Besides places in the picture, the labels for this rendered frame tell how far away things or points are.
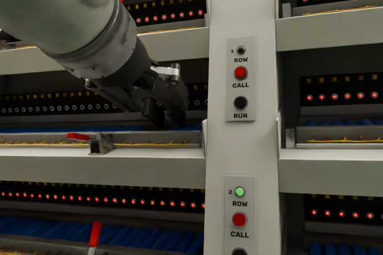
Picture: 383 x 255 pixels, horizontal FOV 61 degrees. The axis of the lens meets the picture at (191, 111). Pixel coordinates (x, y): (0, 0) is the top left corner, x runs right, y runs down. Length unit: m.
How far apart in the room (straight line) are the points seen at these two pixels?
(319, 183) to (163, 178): 0.21
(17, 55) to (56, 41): 0.40
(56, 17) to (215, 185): 0.29
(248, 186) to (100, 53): 0.25
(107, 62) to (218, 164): 0.21
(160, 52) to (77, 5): 0.27
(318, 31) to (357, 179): 0.20
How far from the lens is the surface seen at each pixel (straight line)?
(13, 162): 0.63
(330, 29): 0.49
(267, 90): 0.45
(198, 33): 0.51
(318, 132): 0.51
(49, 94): 0.81
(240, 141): 0.44
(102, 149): 0.53
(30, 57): 0.67
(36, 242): 0.67
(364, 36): 0.50
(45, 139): 0.65
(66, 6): 0.27
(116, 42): 0.33
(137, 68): 0.37
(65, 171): 0.57
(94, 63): 0.33
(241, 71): 0.46
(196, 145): 0.50
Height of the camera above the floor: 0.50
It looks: 13 degrees up
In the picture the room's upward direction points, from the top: 2 degrees clockwise
